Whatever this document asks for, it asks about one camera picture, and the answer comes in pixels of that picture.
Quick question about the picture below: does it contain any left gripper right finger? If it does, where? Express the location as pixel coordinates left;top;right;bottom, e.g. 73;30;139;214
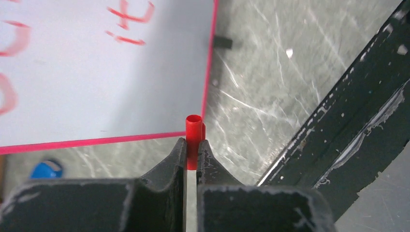
196;140;335;232

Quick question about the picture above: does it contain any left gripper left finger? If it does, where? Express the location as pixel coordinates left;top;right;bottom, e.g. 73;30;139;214
0;138;187;232

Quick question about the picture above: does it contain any red marker cap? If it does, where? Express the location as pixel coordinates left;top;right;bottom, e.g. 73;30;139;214
185;115;206;171

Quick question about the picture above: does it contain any pink-framed whiteboard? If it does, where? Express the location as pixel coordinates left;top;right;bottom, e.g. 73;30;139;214
0;0;219;154

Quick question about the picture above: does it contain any blue eraser on table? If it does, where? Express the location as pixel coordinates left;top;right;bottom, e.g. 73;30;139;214
30;159;64;179

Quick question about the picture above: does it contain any wire whiteboard stand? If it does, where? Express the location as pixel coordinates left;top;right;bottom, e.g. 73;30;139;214
213;35;233;49

